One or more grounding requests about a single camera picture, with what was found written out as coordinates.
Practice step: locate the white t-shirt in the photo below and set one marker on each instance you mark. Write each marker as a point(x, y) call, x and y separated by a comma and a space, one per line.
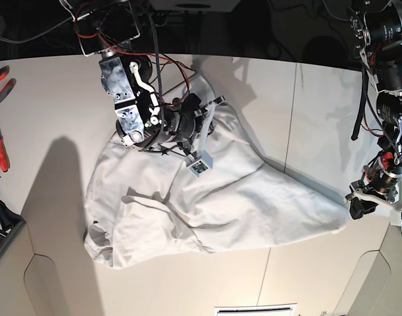
point(144, 205)

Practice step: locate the red handled screwdriver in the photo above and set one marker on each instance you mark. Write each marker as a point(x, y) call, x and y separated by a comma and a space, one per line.
point(4, 160)

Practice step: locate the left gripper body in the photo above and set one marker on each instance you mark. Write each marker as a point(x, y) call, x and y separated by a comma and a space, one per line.
point(379, 185)

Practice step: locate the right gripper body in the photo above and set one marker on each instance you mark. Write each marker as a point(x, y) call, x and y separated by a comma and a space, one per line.
point(183, 135)

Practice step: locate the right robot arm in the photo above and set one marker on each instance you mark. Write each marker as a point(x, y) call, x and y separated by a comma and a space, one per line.
point(124, 34)

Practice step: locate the grey bin left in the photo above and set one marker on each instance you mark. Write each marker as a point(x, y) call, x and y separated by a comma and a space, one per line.
point(10, 225)

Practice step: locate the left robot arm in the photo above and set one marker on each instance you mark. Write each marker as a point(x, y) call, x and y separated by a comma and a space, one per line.
point(377, 25)

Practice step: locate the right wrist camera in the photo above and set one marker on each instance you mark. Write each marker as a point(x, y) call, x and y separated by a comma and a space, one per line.
point(201, 164)

